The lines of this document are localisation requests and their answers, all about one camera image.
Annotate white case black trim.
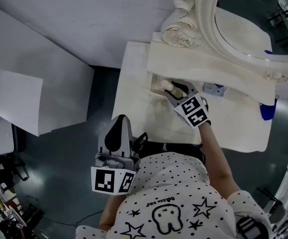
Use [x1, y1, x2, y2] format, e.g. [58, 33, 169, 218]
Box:
[0, 116, 15, 158]

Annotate blue cloth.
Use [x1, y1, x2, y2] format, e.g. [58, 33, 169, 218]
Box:
[259, 98, 278, 121]

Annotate ornate white dressing table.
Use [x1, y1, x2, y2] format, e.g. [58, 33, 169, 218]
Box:
[111, 40, 278, 153]

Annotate oval mirror white carved frame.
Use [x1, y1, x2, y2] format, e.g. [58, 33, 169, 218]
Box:
[160, 0, 288, 84]

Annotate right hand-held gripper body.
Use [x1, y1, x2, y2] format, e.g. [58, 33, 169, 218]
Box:
[173, 90, 212, 128]

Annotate white box blue print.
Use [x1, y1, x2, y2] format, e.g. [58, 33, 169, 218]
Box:
[203, 82, 227, 97]

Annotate person's white dotted shirt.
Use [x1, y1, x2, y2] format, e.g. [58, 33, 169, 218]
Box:
[75, 152, 274, 239]

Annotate black frame chair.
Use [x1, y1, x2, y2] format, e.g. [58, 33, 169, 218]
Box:
[257, 187, 288, 223]

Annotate person's black trousers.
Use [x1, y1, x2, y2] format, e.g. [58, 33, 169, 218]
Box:
[133, 142, 204, 164]

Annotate large white cabinet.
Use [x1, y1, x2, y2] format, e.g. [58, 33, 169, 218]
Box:
[0, 0, 96, 137]

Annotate person's left forearm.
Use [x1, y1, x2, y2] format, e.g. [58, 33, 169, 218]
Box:
[98, 194, 127, 231]

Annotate person's right forearm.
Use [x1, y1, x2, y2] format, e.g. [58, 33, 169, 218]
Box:
[197, 122, 241, 201]

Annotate white vanity upper shelf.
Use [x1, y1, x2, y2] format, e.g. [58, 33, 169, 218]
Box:
[146, 31, 276, 105]

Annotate pile of dark equipment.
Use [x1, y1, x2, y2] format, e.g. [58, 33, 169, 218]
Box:
[0, 155, 45, 239]

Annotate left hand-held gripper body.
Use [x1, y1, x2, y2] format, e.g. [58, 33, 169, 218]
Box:
[90, 152, 141, 196]

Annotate small pink object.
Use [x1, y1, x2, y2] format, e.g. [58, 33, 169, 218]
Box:
[159, 80, 176, 92]

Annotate small white drawer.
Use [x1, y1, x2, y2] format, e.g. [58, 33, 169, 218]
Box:
[143, 72, 184, 102]

